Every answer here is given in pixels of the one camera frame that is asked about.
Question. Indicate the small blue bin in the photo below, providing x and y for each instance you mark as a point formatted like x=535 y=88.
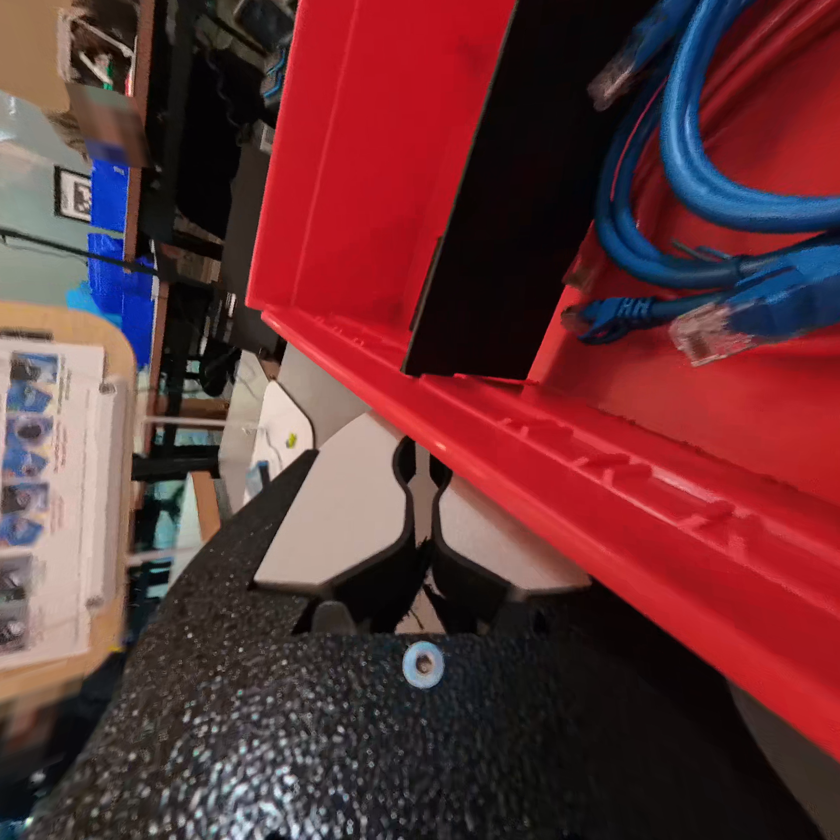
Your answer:
x=108 y=197

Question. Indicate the white stand base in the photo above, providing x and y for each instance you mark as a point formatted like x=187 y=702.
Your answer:
x=282 y=426

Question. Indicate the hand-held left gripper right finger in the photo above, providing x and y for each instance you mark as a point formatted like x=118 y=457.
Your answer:
x=492 y=551

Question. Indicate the clear acrylic stand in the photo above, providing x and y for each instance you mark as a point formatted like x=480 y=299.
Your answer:
x=98 y=49

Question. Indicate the printed instruction sheet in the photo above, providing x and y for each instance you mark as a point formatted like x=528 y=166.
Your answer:
x=65 y=525

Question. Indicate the fiducial marker board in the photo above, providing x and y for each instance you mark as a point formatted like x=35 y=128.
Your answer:
x=73 y=193

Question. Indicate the black bin divider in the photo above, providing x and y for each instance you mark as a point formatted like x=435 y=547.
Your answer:
x=512 y=229

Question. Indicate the tan sheet holder board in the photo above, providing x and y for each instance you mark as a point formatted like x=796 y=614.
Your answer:
x=121 y=367

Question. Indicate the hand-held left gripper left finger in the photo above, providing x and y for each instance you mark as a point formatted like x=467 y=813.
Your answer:
x=334 y=518

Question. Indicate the black flat box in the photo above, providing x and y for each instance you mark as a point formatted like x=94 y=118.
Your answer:
x=246 y=229

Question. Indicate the red plastic bin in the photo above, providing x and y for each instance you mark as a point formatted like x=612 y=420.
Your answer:
x=367 y=197

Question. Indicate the wooden edged background table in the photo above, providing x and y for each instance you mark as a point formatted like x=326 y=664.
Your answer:
x=134 y=197

